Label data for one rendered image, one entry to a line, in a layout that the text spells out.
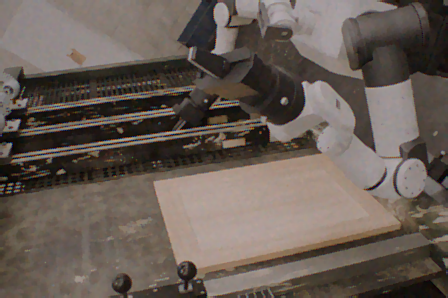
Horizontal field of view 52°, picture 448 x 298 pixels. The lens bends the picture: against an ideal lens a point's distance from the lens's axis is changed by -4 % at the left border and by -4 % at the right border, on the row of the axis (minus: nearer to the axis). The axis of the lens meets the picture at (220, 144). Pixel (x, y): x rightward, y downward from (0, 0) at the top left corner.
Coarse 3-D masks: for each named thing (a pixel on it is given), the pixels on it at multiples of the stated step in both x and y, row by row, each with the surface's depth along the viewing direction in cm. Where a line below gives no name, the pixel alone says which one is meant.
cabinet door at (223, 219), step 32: (288, 160) 152; (320, 160) 150; (160, 192) 137; (192, 192) 137; (224, 192) 136; (256, 192) 135; (288, 192) 134; (320, 192) 133; (352, 192) 132; (192, 224) 122; (224, 224) 121; (256, 224) 121; (288, 224) 120; (320, 224) 119; (352, 224) 118; (384, 224) 117; (192, 256) 109; (224, 256) 109; (256, 256) 108
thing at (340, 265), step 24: (408, 240) 107; (288, 264) 102; (312, 264) 101; (336, 264) 101; (360, 264) 101; (384, 264) 103; (216, 288) 96; (240, 288) 96; (264, 288) 97; (288, 288) 98
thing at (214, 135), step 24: (96, 144) 157; (120, 144) 156; (144, 144) 157; (168, 144) 159; (192, 144) 161; (216, 144) 164; (0, 168) 147; (24, 168) 149; (48, 168) 151; (72, 168) 154; (96, 168) 156
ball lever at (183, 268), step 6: (180, 264) 86; (186, 264) 85; (192, 264) 86; (180, 270) 85; (186, 270) 84; (192, 270) 85; (180, 276) 85; (186, 276) 84; (192, 276) 85; (186, 282) 90; (180, 288) 94; (186, 288) 93; (192, 288) 94
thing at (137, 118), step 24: (0, 96) 163; (96, 120) 177; (120, 120) 176; (144, 120) 178; (168, 120) 180; (240, 120) 188; (0, 144) 167; (24, 144) 169; (48, 144) 171; (72, 144) 174
